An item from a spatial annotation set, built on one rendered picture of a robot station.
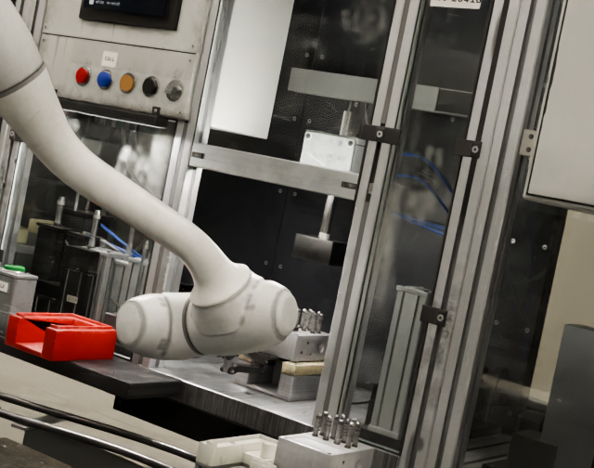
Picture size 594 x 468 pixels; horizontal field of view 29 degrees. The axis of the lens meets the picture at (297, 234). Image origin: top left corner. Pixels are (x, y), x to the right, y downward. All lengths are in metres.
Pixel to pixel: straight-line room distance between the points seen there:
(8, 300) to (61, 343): 0.19
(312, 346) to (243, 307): 0.44
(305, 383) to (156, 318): 0.43
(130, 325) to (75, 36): 0.75
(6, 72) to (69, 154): 0.15
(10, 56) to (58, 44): 0.74
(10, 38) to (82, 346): 0.68
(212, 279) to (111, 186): 0.20
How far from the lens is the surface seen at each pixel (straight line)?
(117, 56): 2.28
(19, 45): 1.68
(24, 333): 2.17
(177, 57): 2.18
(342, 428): 1.78
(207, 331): 1.77
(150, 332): 1.81
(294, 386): 2.11
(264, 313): 1.73
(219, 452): 1.83
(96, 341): 2.16
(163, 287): 2.16
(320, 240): 2.17
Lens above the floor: 1.32
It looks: 3 degrees down
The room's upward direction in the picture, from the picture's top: 11 degrees clockwise
